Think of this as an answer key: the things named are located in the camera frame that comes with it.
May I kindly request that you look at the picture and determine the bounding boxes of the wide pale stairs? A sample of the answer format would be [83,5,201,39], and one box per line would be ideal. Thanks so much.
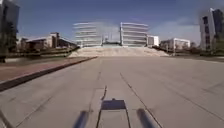
[67,45,170,58]

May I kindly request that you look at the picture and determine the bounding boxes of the pale stone slab plaza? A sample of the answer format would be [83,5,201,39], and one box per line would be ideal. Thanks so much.
[0,55,224,128]

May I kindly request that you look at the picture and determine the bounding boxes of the glass banded building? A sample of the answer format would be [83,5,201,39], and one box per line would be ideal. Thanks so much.
[72,21,149,48]

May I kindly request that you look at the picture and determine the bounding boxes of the small white building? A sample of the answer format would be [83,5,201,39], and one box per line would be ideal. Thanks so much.
[146,34,160,47]

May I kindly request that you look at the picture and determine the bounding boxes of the robot's own part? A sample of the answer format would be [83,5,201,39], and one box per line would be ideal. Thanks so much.
[72,110,90,128]
[136,108,156,128]

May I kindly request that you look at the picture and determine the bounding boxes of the low brown building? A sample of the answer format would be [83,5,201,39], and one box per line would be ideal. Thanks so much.
[18,32,78,51]

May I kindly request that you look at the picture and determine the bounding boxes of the long white building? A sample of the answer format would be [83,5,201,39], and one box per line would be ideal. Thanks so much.
[159,37,192,51]

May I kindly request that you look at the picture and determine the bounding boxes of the green bushes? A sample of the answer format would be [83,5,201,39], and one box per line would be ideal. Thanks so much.
[151,42,224,57]
[0,46,79,60]

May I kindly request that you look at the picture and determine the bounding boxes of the dark kerb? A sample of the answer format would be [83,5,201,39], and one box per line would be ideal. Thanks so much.
[0,55,98,93]

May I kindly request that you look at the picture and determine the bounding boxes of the red brick strip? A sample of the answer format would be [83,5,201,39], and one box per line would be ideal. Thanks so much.
[0,56,94,84]

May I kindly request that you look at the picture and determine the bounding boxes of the tall white and dark building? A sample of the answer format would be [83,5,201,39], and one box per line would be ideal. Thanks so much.
[199,7,224,51]

